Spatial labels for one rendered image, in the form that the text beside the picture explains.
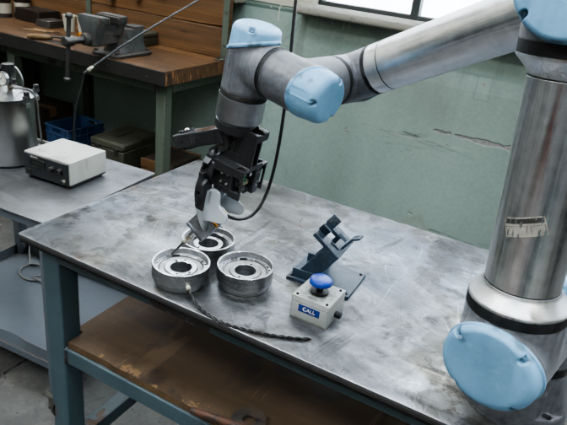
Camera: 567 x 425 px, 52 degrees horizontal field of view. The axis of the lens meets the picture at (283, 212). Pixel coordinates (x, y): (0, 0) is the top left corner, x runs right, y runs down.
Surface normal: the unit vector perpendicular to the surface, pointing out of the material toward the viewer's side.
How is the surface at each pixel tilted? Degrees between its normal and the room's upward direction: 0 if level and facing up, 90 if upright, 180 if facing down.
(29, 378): 0
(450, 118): 90
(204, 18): 90
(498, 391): 98
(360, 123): 90
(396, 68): 108
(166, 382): 0
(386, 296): 0
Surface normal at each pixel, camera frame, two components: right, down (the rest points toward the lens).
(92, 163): 0.90, 0.27
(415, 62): -0.53, 0.57
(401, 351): 0.11, -0.90
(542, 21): -0.64, 0.13
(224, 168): -0.50, 0.33
